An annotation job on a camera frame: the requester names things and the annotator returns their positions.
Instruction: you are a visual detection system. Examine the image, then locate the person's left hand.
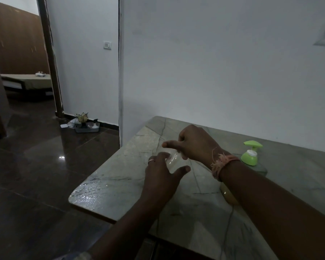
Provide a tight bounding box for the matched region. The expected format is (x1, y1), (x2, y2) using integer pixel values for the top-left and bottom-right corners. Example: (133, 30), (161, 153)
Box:
(140, 152), (192, 215)

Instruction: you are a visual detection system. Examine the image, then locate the person's right hand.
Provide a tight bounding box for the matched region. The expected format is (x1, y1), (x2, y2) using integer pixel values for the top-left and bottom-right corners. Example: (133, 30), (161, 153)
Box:
(162, 124), (228, 170)

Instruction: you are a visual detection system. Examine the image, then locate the small clear plastic bottle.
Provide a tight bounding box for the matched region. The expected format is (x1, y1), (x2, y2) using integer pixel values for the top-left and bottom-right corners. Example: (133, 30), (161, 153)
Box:
(165, 149), (190, 174)

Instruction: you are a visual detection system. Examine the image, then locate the person's left forearm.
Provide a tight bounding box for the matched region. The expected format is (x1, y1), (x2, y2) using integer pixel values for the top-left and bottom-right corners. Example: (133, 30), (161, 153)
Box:
(89, 198), (158, 260)

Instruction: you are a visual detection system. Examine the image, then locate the person's right forearm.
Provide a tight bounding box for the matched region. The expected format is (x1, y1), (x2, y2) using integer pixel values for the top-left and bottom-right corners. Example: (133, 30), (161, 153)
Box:
(219, 159), (325, 260)

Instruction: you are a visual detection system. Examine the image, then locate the orange thread wristband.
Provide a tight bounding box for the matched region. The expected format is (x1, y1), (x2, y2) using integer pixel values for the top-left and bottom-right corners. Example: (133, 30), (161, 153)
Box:
(211, 148), (241, 182)

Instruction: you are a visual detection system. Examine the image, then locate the green pump soap bottle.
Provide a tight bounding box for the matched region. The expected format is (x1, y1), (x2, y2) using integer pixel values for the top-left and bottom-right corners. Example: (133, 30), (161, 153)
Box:
(220, 140), (268, 206)

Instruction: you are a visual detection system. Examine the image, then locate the lotus-shaped candle holder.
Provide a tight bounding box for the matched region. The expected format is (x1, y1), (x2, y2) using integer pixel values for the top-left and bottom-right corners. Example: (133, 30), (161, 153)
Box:
(75, 112), (89, 125)

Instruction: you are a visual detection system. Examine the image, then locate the low bed with olive cover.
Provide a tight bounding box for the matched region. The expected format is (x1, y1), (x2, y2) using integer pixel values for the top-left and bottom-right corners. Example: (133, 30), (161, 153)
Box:
(0, 73), (54, 101)

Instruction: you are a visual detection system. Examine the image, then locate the dark wooden door frame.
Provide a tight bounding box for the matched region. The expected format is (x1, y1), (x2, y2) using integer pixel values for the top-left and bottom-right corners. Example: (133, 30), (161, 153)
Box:
(36, 0), (65, 119)

